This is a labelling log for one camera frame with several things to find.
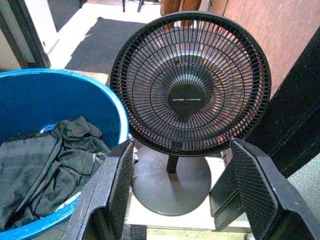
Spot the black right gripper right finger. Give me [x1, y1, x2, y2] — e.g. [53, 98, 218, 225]
[208, 138, 320, 240]

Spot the black door post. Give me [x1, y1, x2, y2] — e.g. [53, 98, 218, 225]
[0, 0, 52, 71]

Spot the dark clothes pile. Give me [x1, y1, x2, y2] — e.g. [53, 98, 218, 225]
[0, 116, 111, 231]

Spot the black standing fan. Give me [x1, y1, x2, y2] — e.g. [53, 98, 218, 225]
[109, 11, 272, 217]

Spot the wooden cabinet with black top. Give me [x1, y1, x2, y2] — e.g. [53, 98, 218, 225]
[199, 0, 320, 98]

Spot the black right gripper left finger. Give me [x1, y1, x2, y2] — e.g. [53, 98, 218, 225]
[61, 139, 136, 240]

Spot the blue plastic bucket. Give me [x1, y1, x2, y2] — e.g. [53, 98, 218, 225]
[0, 68, 130, 240]

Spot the dark grey floor mat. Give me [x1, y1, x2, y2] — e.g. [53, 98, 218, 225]
[66, 16, 148, 73]

